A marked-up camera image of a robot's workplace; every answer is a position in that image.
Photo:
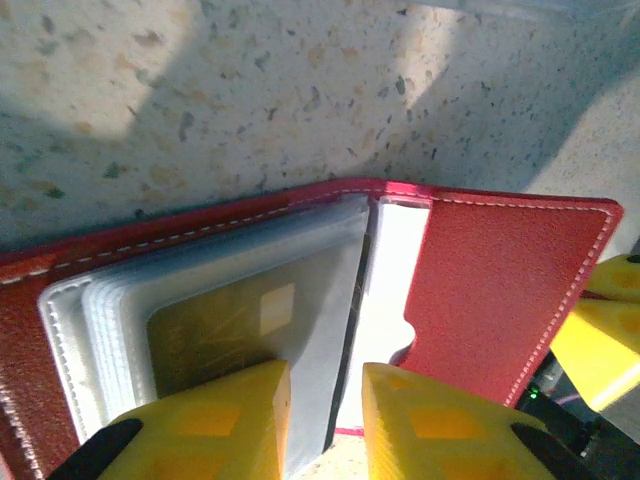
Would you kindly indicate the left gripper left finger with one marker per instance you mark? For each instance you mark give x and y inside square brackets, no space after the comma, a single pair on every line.
[210,440]

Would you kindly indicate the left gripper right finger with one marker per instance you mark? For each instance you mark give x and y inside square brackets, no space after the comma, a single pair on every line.
[440,440]

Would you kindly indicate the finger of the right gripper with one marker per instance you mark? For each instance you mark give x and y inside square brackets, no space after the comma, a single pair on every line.
[620,280]
[605,355]

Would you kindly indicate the white card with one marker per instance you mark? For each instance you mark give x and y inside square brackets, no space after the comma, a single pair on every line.
[385,280]

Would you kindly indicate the red leather card holder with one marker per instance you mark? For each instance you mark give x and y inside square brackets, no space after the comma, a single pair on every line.
[500,300]

